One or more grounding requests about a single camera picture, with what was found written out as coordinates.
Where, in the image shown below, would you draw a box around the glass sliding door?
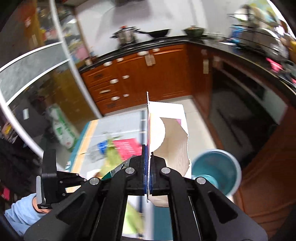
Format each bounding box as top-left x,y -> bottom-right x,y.
1,1 -> 100,163

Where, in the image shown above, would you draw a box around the green corn husk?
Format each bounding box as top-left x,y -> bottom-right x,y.
96,139 -> 144,235

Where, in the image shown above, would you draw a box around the teal trash bin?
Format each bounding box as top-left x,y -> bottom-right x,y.
192,149 -> 242,196

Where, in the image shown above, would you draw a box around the torn white cardboard piece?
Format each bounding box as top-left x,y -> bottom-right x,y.
146,100 -> 191,207

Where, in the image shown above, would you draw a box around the teal white tablecloth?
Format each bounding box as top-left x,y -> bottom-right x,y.
65,109 -> 173,240

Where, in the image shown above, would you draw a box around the black wok pan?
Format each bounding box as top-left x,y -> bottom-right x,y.
136,29 -> 170,39

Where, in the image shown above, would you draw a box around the black dish rack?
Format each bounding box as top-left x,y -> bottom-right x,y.
228,4 -> 288,61

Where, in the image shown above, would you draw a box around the green white plastic bag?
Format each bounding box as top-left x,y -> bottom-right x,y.
47,104 -> 79,151

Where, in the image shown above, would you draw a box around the steel pressure cooker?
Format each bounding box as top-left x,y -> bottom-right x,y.
110,26 -> 139,47

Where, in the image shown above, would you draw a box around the red snack bag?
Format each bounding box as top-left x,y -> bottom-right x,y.
112,138 -> 142,161

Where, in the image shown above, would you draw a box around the wooden kitchen cabinets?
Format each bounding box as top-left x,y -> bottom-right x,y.
81,41 -> 295,237

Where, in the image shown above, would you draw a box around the left hand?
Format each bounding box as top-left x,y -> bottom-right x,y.
32,196 -> 51,214

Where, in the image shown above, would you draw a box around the dark green pot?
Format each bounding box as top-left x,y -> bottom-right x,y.
183,26 -> 205,38

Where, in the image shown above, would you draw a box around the left forearm blue sleeve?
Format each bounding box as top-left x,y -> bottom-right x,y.
4,193 -> 50,237

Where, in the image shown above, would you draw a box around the black built-in oven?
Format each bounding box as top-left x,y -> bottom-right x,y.
209,62 -> 287,167

